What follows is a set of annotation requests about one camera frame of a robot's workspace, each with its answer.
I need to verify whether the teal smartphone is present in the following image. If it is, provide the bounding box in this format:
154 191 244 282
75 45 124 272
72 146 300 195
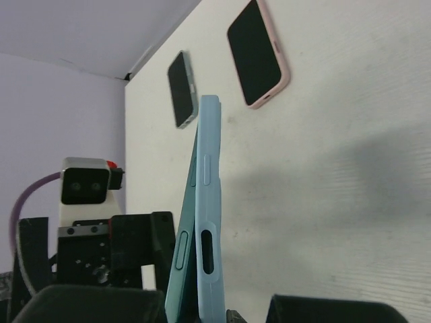
165 144 199 322

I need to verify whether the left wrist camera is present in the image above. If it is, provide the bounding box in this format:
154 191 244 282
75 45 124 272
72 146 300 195
59 157 125 227

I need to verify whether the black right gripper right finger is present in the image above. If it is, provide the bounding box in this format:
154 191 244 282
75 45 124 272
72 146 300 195
266 295 407 323

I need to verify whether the phone in grey case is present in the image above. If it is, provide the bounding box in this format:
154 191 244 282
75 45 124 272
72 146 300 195
167 50 199 129

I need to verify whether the phone in pink case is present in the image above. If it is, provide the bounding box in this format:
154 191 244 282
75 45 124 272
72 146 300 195
227 1 291 109

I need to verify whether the light blue phone case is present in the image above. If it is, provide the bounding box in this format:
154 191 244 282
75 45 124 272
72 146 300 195
195 95 226 322

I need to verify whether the aluminium table edge frame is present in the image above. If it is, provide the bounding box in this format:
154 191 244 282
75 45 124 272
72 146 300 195
117 45 154 81

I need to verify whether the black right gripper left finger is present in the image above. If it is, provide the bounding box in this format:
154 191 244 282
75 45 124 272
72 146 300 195
13 285 167 322

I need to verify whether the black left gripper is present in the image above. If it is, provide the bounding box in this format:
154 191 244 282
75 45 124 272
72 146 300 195
11 211 176 303

